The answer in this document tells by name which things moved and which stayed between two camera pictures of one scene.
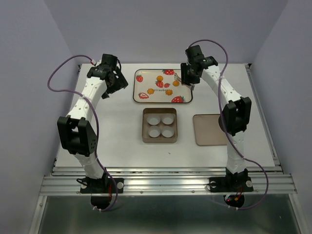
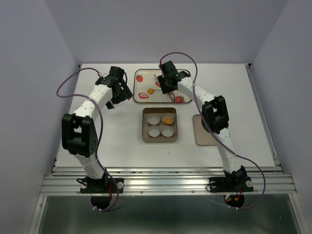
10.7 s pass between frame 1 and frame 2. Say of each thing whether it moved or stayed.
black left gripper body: moved
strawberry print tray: stayed
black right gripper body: moved
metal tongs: moved
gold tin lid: stayed
